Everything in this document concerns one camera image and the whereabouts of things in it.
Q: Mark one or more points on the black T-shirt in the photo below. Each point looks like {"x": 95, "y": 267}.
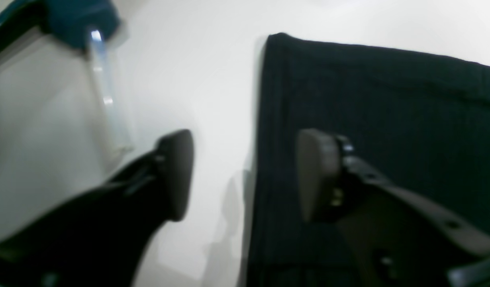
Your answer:
{"x": 423, "y": 120}

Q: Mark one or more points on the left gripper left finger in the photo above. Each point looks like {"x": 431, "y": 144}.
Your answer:
{"x": 98, "y": 238}

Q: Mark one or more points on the blue glue gun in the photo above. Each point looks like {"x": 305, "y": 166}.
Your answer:
{"x": 85, "y": 26}

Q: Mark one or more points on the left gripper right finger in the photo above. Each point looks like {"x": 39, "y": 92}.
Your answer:
{"x": 398, "y": 238}

